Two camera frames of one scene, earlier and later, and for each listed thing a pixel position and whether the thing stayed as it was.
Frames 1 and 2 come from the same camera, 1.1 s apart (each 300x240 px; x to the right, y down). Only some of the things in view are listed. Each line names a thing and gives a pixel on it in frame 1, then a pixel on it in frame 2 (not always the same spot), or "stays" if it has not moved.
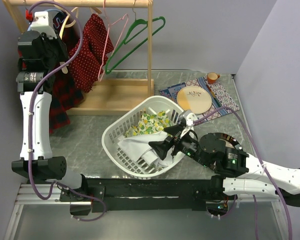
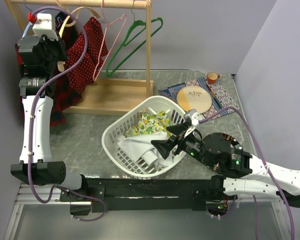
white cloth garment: x=139 y=148 stays
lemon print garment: x=149 y=124 stays
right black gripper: x=161 y=147 stays
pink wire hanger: x=109 y=25 -> x=106 y=25
